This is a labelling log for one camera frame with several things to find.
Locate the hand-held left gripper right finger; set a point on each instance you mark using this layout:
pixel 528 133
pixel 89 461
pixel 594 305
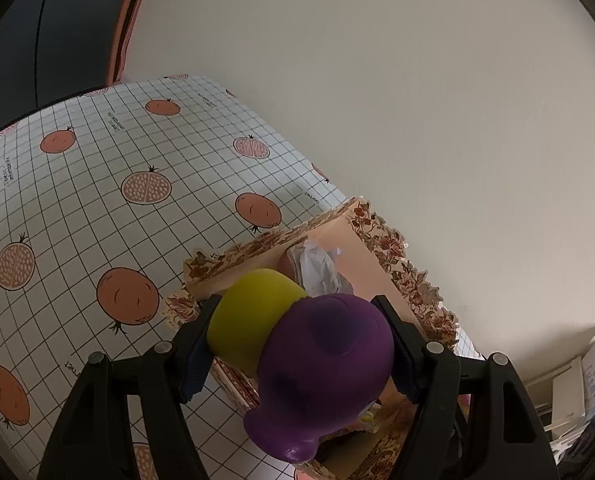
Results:
pixel 402 375

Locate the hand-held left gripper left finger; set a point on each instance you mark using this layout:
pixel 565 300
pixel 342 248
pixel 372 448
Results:
pixel 197 365

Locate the purple and yellow squishy toy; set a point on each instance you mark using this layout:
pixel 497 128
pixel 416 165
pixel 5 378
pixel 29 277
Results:
pixel 327 360

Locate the floral print paper box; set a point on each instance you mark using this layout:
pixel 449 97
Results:
pixel 357 255

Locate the desktop with fruit-print grid cloth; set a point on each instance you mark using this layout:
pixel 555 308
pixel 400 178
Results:
pixel 77 185

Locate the white plastic wrapped item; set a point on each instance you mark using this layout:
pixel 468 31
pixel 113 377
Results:
pixel 317 265

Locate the white books and papers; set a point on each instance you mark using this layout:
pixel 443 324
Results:
pixel 572 390

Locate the dark door with orange frame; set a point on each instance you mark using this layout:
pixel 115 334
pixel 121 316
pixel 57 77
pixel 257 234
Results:
pixel 52 20

